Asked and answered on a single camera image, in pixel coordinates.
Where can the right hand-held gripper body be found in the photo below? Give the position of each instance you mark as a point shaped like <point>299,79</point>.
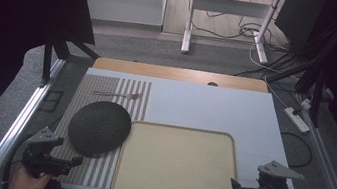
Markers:
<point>273,177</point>

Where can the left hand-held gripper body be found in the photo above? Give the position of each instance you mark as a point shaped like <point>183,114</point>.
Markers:
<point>44,138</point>

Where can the white power strip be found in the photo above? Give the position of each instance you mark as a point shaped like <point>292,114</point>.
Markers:
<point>296,119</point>

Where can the black round plate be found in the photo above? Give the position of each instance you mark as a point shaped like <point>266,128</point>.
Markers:
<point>99,128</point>

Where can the white desk frame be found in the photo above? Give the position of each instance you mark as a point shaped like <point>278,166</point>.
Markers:
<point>189,20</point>

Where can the beige rectangular tray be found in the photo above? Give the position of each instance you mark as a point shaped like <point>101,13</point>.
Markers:
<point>176,166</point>

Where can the white plug adapter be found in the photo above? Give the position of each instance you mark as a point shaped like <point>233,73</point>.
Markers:
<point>306,104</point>

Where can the person's left hand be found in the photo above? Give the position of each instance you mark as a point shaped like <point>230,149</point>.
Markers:
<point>27,183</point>

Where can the black metal stand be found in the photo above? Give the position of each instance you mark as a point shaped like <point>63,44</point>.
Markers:
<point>317,96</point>
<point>47,59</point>

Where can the grey striped placemat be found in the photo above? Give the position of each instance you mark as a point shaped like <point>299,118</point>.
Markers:
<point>103,88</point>

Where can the silver fork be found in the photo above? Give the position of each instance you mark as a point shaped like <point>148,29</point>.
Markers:
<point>119,94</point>

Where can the white table cover sheet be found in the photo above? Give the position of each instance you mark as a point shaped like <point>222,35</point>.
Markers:
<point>211,109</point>

